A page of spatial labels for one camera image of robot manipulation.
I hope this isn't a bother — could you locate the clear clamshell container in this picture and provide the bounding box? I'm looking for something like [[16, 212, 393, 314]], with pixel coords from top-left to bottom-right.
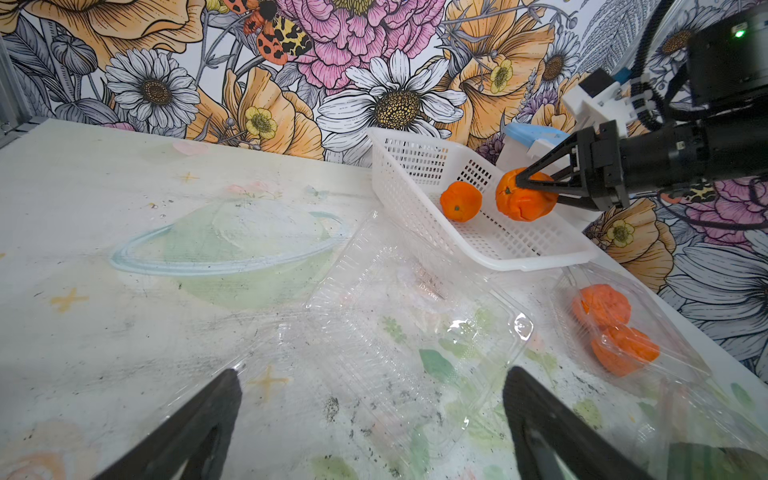
[[165, 202, 532, 479], [550, 263, 711, 397]]

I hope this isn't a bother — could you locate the blue lid storage box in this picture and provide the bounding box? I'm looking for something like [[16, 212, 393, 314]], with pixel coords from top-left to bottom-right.
[[496, 123, 568, 172]]

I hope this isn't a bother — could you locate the green fruit left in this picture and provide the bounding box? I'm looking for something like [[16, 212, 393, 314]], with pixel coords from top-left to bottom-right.
[[667, 443, 767, 480]]

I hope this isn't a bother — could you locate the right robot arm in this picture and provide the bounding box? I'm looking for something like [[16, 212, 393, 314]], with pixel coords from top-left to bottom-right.
[[513, 1, 767, 211]]

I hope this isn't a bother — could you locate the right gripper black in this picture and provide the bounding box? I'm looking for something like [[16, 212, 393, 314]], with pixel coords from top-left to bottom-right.
[[515, 116, 767, 210]]

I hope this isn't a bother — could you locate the white perforated plastic basket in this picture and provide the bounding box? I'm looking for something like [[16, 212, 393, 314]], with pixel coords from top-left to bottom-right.
[[367, 128, 598, 272]]

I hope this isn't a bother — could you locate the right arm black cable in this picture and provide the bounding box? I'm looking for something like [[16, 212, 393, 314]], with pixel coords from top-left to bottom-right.
[[626, 0, 691, 121]]

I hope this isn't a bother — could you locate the orange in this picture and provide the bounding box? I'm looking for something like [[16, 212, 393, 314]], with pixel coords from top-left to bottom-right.
[[590, 325, 660, 377], [495, 168, 558, 222], [571, 284, 632, 328], [439, 181, 483, 223]]

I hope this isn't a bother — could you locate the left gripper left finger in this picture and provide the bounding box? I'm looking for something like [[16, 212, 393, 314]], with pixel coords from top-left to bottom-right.
[[96, 369, 242, 479]]

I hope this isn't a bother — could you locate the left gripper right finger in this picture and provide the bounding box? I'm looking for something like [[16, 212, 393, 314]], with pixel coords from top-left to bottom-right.
[[502, 366, 650, 479]]

